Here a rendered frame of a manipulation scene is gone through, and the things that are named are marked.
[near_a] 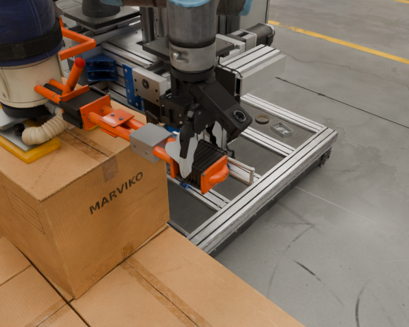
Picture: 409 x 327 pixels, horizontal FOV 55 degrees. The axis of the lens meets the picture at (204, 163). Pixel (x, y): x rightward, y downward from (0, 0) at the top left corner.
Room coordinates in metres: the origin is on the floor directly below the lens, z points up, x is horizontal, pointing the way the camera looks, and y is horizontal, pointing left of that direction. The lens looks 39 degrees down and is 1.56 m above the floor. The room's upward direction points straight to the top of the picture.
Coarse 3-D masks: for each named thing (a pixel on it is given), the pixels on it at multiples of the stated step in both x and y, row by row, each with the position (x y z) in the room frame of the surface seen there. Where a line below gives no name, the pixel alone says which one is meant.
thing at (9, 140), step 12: (0, 108) 0.97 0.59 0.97; (0, 132) 0.85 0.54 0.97; (12, 132) 0.85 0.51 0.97; (0, 144) 0.82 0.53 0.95; (12, 144) 0.81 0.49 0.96; (24, 144) 0.80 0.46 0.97; (36, 144) 0.80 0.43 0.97; (48, 144) 0.81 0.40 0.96; (60, 144) 0.82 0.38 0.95; (24, 156) 0.76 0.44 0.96; (36, 156) 0.77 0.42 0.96
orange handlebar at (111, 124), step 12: (72, 36) 1.24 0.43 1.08; (84, 36) 1.22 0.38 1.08; (72, 48) 1.13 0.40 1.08; (84, 48) 1.15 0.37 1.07; (60, 60) 1.08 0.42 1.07; (60, 84) 0.90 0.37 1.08; (48, 96) 0.85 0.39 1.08; (60, 96) 0.84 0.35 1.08; (108, 108) 0.78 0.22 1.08; (120, 108) 0.78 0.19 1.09; (96, 120) 0.74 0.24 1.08; (108, 120) 0.73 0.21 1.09; (120, 120) 0.73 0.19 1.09; (132, 120) 0.74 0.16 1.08; (108, 132) 0.72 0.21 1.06; (120, 132) 0.69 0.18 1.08; (156, 156) 0.63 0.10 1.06; (168, 156) 0.61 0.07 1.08; (228, 168) 0.58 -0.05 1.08; (216, 180) 0.54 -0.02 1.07
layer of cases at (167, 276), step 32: (0, 256) 0.78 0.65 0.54; (128, 256) 0.78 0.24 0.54; (160, 256) 0.78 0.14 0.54; (192, 256) 0.78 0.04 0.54; (0, 288) 0.66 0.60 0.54; (32, 288) 0.66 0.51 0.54; (96, 288) 0.66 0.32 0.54; (128, 288) 0.66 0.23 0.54; (160, 288) 0.66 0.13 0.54; (192, 288) 0.66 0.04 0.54; (224, 288) 0.66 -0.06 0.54; (0, 320) 0.56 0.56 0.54; (32, 320) 0.56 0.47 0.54; (64, 320) 0.56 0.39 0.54; (96, 320) 0.56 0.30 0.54; (128, 320) 0.56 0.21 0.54; (160, 320) 0.56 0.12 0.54; (192, 320) 0.56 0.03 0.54; (224, 320) 0.56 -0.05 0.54; (256, 320) 0.56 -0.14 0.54; (288, 320) 0.56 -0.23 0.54
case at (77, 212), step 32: (96, 128) 0.91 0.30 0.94; (0, 160) 0.76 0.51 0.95; (64, 160) 0.76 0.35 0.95; (96, 160) 0.76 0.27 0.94; (128, 160) 0.82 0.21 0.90; (160, 160) 0.91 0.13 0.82; (0, 192) 0.76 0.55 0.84; (32, 192) 0.65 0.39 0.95; (64, 192) 0.67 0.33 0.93; (96, 192) 0.73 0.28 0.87; (128, 192) 0.81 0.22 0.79; (160, 192) 0.91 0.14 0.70; (0, 224) 0.84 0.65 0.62; (32, 224) 0.68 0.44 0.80; (64, 224) 0.65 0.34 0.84; (96, 224) 0.71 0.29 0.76; (128, 224) 0.79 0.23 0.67; (160, 224) 0.89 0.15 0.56; (32, 256) 0.74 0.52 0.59; (64, 256) 0.63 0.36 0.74; (96, 256) 0.69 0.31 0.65; (64, 288) 0.65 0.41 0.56
